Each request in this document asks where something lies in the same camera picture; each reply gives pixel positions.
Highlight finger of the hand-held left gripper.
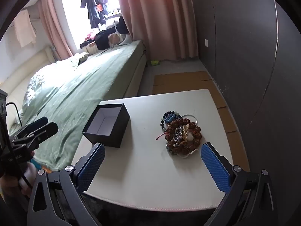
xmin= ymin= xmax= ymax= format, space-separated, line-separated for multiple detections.
xmin=9 ymin=116 xmax=48 ymax=136
xmin=12 ymin=122 xmax=59 ymax=149

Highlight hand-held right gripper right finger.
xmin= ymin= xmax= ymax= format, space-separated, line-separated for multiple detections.
xmin=200 ymin=142 xmax=279 ymax=226

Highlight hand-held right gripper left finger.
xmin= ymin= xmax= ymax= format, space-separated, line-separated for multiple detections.
xmin=27 ymin=142 xmax=106 ymax=226

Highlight black jewelry box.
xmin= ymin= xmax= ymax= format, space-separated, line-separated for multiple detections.
xmin=82 ymin=103 xmax=131 ymax=148

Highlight pile of brown bead bracelets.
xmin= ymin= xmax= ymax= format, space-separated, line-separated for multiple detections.
xmin=156 ymin=118 xmax=203 ymax=157

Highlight dark bead bracelet blue charms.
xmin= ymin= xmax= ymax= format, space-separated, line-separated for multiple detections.
xmin=161 ymin=111 xmax=182 ymax=133

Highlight person's left hand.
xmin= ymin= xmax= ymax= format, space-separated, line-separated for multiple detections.
xmin=0 ymin=163 xmax=33 ymax=198

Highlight green bed sheet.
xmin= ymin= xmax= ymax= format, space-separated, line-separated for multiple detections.
xmin=22 ymin=40 xmax=144 ymax=172

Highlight beige headboard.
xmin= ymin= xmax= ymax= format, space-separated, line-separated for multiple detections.
xmin=0 ymin=47 xmax=58 ymax=129

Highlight thin silver bangle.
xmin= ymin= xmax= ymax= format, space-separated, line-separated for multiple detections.
xmin=181 ymin=114 xmax=198 ymax=125

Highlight green pillow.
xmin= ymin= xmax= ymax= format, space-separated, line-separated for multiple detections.
xmin=78 ymin=52 xmax=90 ymax=64

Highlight brown cardboard sheet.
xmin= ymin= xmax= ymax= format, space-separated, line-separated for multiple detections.
xmin=152 ymin=71 xmax=251 ymax=173

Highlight white hanging cloth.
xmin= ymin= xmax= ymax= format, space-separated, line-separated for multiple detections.
xmin=13 ymin=9 xmax=37 ymax=48

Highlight narrow pink curtain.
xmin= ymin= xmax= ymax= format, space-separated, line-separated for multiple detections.
xmin=38 ymin=0 xmax=74 ymax=60

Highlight beige bed base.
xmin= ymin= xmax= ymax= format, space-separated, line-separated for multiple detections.
xmin=123 ymin=41 xmax=149 ymax=98

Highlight pile of clothes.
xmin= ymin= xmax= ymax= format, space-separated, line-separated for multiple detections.
xmin=79 ymin=16 xmax=132 ymax=51

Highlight dark grey wardrobe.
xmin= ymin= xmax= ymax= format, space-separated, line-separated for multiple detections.
xmin=189 ymin=0 xmax=301 ymax=226

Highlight dark hanging clothes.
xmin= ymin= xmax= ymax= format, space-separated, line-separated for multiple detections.
xmin=81 ymin=0 xmax=110 ymax=29

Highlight wide pink curtain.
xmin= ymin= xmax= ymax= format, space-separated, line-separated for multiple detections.
xmin=117 ymin=0 xmax=201 ymax=61

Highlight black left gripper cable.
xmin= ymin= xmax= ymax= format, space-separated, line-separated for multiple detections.
xmin=6 ymin=102 xmax=34 ymax=191

